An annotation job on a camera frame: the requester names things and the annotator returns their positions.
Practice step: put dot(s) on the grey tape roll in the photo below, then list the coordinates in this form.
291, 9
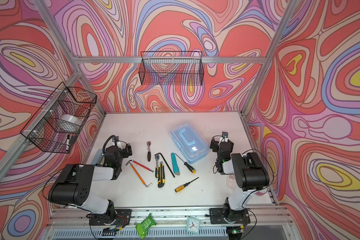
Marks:
71, 119

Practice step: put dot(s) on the ratchet wrench dark handle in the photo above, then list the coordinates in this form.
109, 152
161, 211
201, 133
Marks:
149, 154

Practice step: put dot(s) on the black marker in basket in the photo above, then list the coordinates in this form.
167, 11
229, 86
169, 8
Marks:
68, 143

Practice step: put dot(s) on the black hex key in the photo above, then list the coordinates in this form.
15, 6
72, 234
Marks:
160, 155

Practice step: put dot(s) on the black wire basket left wall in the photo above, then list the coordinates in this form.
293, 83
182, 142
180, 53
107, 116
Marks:
49, 134

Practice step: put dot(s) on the large yellow black utility knife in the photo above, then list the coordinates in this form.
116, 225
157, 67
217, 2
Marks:
161, 176

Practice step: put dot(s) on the orange hex key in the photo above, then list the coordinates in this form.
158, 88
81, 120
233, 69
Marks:
138, 175

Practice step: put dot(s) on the small yellow handle screwdriver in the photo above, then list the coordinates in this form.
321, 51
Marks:
180, 188

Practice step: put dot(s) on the small teal alarm clock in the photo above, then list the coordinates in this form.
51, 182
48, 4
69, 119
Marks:
193, 225

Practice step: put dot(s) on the black wire basket back wall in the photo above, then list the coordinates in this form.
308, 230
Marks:
171, 68

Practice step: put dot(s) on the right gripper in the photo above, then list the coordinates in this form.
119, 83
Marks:
222, 144

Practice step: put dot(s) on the screwdriver black orange handle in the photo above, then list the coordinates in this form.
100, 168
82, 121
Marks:
189, 167

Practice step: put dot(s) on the pink calculator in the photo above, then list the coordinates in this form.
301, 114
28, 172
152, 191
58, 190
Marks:
231, 181

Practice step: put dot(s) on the red hex key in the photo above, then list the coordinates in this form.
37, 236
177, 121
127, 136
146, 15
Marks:
141, 165

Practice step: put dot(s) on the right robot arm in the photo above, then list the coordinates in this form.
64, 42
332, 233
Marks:
250, 175

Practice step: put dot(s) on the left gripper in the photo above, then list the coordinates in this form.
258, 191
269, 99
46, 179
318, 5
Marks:
123, 150

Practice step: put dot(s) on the black wire basket wall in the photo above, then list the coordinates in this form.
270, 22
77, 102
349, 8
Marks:
171, 68
49, 134

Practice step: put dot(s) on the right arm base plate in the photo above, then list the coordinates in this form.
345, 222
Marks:
219, 216

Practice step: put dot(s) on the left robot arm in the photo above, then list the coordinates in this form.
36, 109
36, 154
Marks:
73, 185

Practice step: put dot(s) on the light blue plastic tool box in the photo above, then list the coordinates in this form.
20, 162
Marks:
190, 142

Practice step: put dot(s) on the teal utility knife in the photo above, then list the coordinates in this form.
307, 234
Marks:
175, 165

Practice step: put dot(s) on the grey blue stapler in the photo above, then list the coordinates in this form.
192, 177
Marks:
98, 157

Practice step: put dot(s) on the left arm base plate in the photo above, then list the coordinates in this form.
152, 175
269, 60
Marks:
120, 217

